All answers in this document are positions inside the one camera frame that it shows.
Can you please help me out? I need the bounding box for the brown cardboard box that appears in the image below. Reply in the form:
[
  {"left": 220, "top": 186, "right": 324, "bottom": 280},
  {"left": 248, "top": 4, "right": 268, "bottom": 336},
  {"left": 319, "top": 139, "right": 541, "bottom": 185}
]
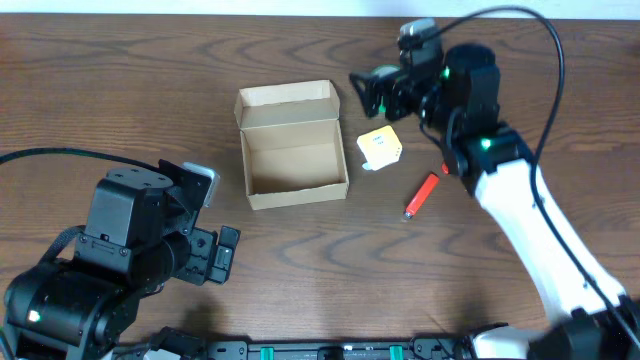
[{"left": 234, "top": 80, "right": 349, "bottom": 210}]

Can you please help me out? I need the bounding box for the green tape roll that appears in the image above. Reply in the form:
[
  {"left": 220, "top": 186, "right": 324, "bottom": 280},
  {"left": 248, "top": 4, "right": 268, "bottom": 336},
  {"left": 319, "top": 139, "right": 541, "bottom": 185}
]
[{"left": 372, "top": 64, "right": 399, "bottom": 114}]

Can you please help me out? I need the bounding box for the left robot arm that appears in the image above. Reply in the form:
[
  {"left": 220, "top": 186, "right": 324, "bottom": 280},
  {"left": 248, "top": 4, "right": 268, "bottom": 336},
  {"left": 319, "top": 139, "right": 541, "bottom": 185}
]
[{"left": 3, "top": 161, "right": 240, "bottom": 359}]

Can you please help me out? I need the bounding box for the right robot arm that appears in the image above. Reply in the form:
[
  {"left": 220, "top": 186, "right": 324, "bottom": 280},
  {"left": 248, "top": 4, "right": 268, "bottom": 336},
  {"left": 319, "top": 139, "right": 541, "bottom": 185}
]
[{"left": 349, "top": 40, "right": 639, "bottom": 359}]

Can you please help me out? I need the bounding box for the yellow spiral memo pad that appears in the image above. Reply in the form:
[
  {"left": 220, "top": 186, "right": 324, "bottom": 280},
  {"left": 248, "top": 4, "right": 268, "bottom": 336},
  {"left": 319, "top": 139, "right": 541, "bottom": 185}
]
[{"left": 356, "top": 125, "right": 403, "bottom": 171}]

